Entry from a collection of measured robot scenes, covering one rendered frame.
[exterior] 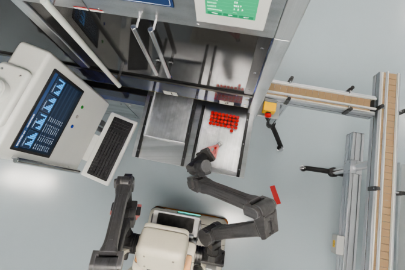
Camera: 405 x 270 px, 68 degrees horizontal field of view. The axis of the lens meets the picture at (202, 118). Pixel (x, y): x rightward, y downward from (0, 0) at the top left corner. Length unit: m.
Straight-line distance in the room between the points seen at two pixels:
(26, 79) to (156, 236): 0.86
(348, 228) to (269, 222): 1.22
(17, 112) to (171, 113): 0.87
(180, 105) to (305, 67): 1.54
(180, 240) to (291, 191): 1.58
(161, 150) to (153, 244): 0.68
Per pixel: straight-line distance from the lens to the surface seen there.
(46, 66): 1.50
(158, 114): 1.93
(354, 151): 2.40
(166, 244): 1.37
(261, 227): 1.16
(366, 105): 2.07
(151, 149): 1.90
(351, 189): 2.36
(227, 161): 1.84
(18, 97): 1.46
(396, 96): 2.13
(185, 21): 1.06
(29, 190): 3.20
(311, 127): 2.91
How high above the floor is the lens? 2.71
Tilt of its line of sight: 75 degrees down
